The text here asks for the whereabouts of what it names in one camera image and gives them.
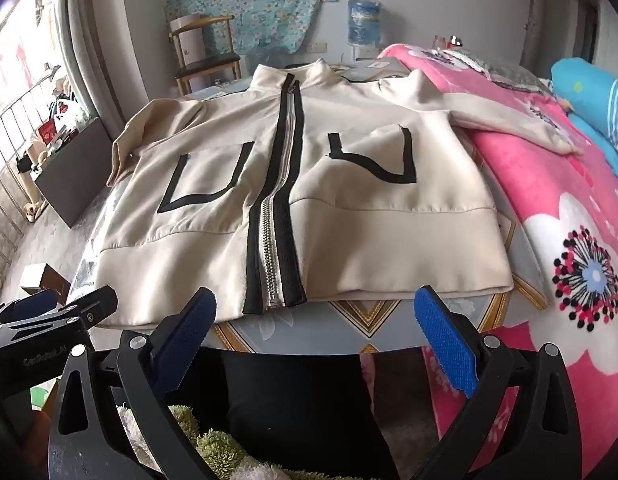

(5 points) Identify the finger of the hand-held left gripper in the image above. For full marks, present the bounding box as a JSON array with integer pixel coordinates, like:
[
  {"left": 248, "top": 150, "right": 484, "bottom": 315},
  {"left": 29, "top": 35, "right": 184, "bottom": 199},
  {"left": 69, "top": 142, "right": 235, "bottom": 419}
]
[
  {"left": 0, "top": 290, "right": 60, "bottom": 323},
  {"left": 0, "top": 286, "right": 118, "bottom": 348}
]

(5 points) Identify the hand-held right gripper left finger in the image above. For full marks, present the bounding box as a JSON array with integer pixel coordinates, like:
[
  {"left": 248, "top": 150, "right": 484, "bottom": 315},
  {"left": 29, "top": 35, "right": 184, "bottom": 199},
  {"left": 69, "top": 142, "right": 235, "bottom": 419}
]
[{"left": 49, "top": 287, "right": 217, "bottom": 480}]

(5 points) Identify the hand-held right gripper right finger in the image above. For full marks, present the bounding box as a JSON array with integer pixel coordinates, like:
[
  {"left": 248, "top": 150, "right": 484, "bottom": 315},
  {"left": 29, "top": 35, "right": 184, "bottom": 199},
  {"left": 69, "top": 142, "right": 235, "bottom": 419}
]
[{"left": 414, "top": 286, "right": 572, "bottom": 480}]

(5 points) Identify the beige zip jacket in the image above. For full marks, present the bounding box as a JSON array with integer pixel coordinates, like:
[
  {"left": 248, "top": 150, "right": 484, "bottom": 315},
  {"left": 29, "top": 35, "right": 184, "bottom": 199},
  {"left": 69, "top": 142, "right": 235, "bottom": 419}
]
[{"left": 96, "top": 57, "right": 577, "bottom": 333}]

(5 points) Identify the small brown box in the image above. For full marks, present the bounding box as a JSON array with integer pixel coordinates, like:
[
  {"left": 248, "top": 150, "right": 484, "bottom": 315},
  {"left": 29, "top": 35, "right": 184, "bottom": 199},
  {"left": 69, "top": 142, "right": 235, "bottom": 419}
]
[{"left": 20, "top": 262, "right": 70, "bottom": 306}]

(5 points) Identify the metal window railing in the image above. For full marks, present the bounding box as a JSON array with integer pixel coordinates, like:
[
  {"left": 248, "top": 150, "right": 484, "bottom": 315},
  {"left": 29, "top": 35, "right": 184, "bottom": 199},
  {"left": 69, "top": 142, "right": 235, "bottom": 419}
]
[{"left": 0, "top": 67, "right": 64, "bottom": 286}]

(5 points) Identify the green fluffy garment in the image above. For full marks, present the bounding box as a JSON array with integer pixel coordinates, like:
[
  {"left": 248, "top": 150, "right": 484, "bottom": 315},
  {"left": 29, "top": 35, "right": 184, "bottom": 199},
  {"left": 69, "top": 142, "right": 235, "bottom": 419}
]
[{"left": 116, "top": 402, "right": 300, "bottom": 480}]

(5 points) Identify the dark grey cabinet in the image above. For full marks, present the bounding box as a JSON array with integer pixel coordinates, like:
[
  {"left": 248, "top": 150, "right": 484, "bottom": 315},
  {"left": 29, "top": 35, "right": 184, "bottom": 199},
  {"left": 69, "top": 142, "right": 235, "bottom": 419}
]
[{"left": 34, "top": 116, "right": 114, "bottom": 228}]

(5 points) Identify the black garment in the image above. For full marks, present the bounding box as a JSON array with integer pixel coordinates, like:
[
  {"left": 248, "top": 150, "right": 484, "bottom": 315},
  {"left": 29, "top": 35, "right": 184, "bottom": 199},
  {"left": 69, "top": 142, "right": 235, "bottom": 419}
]
[{"left": 204, "top": 347, "right": 400, "bottom": 480}]

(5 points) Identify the pink floral blanket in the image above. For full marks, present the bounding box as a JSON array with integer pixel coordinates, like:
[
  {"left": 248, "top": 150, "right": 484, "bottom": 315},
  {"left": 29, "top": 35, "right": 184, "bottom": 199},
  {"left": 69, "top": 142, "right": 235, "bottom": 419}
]
[{"left": 361, "top": 42, "right": 618, "bottom": 461}]

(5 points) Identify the red gift box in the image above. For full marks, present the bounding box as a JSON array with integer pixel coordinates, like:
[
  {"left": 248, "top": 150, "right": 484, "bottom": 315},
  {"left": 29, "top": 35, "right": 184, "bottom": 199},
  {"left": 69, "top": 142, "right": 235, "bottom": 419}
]
[{"left": 39, "top": 120, "right": 62, "bottom": 148}]

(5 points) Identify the white plastic bag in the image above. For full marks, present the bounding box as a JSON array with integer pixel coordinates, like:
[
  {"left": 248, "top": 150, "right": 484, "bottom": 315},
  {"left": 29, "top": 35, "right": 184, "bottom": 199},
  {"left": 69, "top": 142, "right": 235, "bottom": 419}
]
[{"left": 49, "top": 97, "right": 87, "bottom": 123}]

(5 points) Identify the red hanging garment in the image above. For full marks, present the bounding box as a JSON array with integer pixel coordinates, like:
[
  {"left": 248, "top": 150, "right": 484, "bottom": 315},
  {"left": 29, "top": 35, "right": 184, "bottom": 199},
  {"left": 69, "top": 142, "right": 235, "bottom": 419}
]
[{"left": 0, "top": 35, "right": 44, "bottom": 101}]

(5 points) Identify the grey curtain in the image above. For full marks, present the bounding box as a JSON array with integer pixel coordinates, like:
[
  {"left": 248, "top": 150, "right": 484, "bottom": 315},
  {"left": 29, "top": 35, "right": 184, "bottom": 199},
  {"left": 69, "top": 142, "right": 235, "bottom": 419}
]
[{"left": 64, "top": 0, "right": 134, "bottom": 136}]

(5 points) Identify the wooden chair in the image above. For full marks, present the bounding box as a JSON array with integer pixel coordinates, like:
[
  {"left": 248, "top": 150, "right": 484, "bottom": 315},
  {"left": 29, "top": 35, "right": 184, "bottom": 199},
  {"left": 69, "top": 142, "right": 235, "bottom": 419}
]
[{"left": 168, "top": 14, "right": 242, "bottom": 96}]

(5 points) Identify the grey lace-trimmed cloth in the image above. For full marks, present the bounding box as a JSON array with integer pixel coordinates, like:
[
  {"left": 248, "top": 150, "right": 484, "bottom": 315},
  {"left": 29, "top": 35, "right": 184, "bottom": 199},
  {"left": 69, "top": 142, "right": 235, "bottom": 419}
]
[{"left": 439, "top": 47, "right": 555, "bottom": 96}]

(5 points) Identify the blue pillow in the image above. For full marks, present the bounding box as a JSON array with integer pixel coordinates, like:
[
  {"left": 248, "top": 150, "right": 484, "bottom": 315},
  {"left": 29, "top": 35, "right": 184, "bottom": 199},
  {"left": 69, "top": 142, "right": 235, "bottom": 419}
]
[{"left": 549, "top": 57, "right": 618, "bottom": 183}]

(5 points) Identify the white water dispenser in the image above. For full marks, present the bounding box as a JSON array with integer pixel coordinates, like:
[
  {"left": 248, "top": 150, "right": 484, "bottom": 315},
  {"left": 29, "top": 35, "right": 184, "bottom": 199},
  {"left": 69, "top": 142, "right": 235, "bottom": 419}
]
[{"left": 346, "top": 45, "right": 385, "bottom": 63}]

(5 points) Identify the clear plastic bag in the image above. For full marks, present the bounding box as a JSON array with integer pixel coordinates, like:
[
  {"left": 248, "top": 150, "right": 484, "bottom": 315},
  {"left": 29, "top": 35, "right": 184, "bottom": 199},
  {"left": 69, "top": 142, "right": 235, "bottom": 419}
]
[{"left": 244, "top": 45, "right": 295, "bottom": 76}]

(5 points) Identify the blue water bottle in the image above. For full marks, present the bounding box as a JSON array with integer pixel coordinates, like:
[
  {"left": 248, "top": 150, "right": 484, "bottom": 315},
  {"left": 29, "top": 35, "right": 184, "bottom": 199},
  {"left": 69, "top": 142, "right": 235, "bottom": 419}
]
[{"left": 346, "top": 0, "right": 384, "bottom": 48}]

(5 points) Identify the dark door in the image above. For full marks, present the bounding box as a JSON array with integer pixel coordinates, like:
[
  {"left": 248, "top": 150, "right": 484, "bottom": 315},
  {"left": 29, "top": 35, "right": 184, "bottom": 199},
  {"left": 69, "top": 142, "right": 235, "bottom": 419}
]
[{"left": 572, "top": 0, "right": 602, "bottom": 68}]

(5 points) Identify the floral wall cloth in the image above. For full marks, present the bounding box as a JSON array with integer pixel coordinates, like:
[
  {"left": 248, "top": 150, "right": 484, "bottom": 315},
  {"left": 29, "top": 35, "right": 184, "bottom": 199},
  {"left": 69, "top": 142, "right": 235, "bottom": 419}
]
[{"left": 166, "top": 0, "right": 337, "bottom": 53}]

